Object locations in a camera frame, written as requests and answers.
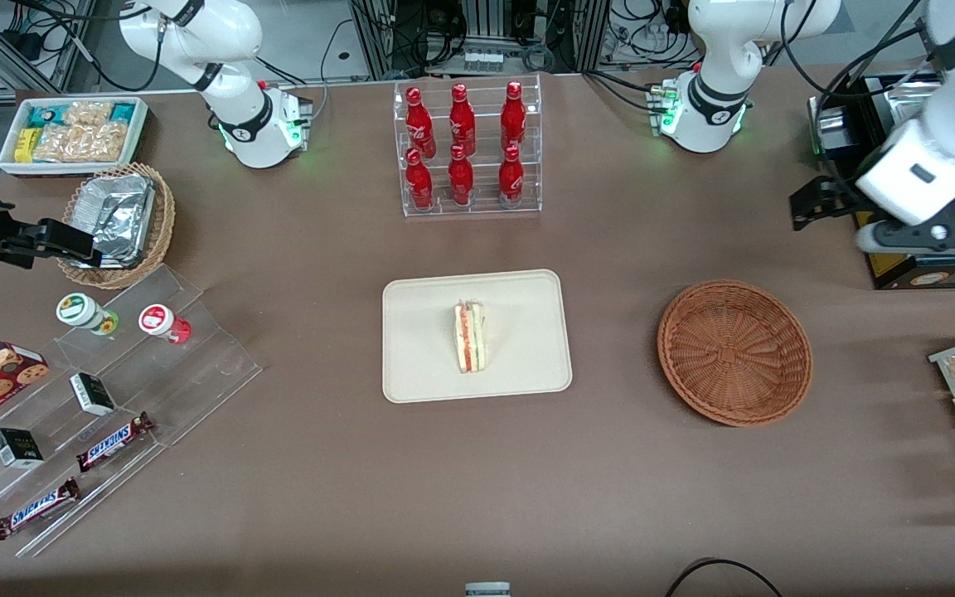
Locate triangular sandwich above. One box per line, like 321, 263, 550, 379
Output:
453, 300, 487, 375

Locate oval wicker basket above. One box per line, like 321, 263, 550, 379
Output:
56, 163, 177, 290

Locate round brown wicker basket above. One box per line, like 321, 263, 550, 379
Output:
657, 279, 815, 429

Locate beige plastic tray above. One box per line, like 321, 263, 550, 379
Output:
381, 269, 574, 405

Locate green lid cup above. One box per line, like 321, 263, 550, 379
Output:
56, 293, 120, 337

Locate aluminium foil container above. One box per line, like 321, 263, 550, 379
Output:
70, 173, 157, 269

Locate steel pan in machine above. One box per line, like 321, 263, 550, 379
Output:
879, 83, 943, 125

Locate large clear peanut bag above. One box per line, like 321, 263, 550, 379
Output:
33, 122, 131, 163

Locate red lid cup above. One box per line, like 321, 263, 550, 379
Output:
138, 303, 193, 346

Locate small clear peanut bag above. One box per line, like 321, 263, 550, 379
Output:
62, 100, 114, 128

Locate white rectangular snack bin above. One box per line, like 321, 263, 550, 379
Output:
0, 96, 150, 178

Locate small black box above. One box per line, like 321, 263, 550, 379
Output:
69, 372, 117, 418
0, 427, 46, 470

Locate clear acrylic stepped display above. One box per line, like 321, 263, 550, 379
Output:
0, 265, 264, 558

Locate Snickers chocolate bar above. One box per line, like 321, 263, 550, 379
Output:
0, 477, 81, 541
75, 411, 156, 474

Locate red cola bottle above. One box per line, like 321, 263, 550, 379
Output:
500, 80, 528, 153
405, 86, 438, 159
497, 145, 526, 209
404, 148, 435, 211
447, 144, 476, 207
448, 83, 478, 158

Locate clear acrylic bottle rack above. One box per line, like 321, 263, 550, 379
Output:
392, 74, 544, 219

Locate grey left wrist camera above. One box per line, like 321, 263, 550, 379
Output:
854, 221, 955, 255

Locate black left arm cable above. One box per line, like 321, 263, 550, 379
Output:
780, 0, 934, 192

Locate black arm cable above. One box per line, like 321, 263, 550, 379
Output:
780, 0, 934, 192
8, 0, 165, 93

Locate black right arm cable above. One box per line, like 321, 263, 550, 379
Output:
8, 0, 165, 93

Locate black looped cable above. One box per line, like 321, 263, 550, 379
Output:
663, 557, 786, 597

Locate aluminium frame rack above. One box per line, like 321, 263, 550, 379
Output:
348, 0, 613, 80

